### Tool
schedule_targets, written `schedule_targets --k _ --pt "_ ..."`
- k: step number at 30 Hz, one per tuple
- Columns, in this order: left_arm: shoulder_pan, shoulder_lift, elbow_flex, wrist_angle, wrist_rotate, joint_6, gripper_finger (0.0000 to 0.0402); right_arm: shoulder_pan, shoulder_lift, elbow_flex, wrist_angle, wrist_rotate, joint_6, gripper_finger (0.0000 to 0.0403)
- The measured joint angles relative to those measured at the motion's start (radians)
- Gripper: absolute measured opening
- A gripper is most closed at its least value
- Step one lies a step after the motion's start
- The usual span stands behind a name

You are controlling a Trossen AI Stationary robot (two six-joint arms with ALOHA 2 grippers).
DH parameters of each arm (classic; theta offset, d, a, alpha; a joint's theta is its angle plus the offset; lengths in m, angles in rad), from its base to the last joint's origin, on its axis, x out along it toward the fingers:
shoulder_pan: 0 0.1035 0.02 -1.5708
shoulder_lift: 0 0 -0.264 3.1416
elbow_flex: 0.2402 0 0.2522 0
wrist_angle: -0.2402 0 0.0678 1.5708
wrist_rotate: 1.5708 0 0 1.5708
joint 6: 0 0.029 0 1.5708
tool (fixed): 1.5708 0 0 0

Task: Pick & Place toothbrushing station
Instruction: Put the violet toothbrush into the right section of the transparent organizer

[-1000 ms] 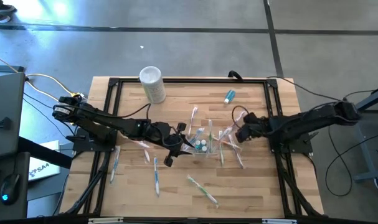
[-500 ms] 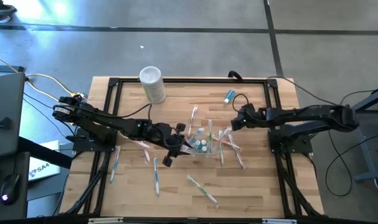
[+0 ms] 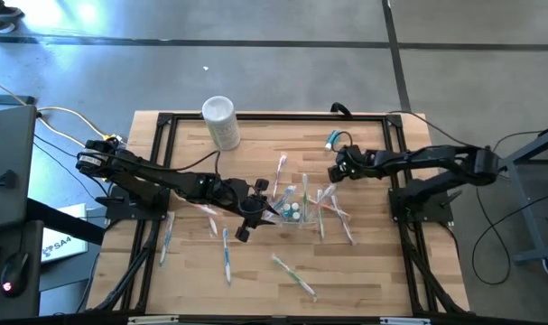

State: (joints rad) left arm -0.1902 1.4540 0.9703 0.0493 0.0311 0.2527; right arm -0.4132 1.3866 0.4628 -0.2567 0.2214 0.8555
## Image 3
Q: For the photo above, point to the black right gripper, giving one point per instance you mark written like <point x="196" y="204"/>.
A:
<point x="334" y="173"/>

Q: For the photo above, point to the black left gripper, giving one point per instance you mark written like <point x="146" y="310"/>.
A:
<point x="244" y="234"/>

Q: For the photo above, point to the blue toothbrush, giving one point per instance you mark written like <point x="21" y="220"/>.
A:
<point x="166" y="239"/>
<point x="227" y="255"/>
<point x="282" y="201"/>

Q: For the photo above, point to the purple toothbrush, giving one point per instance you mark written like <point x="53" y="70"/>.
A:
<point x="280" y="176"/>
<point x="344" y="225"/>

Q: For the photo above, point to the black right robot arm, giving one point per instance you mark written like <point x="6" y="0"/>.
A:
<point x="436" y="155"/>

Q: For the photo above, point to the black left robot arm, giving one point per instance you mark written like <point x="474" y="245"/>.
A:
<point x="156" y="173"/>

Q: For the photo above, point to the clear acrylic organizer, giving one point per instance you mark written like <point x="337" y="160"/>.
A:
<point x="285" y="221"/>

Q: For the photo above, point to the black hook clamp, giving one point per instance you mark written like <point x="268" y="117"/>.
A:
<point x="341" y="108"/>

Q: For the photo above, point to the white wipes canister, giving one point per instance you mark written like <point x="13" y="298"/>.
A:
<point x="220" y="122"/>

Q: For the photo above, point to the silver aluminium bar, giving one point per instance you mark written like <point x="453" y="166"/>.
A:
<point x="404" y="321"/>
<point x="154" y="320"/>

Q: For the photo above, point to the white printed box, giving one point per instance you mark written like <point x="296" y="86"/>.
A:
<point x="66" y="234"/>

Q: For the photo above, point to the blue grey metal stand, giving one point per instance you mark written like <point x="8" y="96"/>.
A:
<point x="537" y="145"/>

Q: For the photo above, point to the black side desk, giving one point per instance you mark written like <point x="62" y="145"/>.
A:
<point x="12" y="234"/>

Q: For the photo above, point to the black computer mouse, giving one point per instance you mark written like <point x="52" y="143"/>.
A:
<point x="14" y="275"/>

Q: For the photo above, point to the black computer tower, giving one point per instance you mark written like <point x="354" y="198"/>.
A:
<point x="7" y="144"/>

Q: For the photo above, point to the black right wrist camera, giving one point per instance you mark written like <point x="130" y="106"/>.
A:
<point x="366" y="160"/>

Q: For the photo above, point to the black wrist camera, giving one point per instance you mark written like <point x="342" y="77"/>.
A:
<point x="366" y="160"/>
<point x="237" y="189"/>

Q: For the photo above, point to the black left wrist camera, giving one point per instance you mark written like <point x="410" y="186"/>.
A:
<point x="237" y="189"/>

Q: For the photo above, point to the black aluminium rig frame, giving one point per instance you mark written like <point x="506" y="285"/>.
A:
<point x="278" y="117"/>

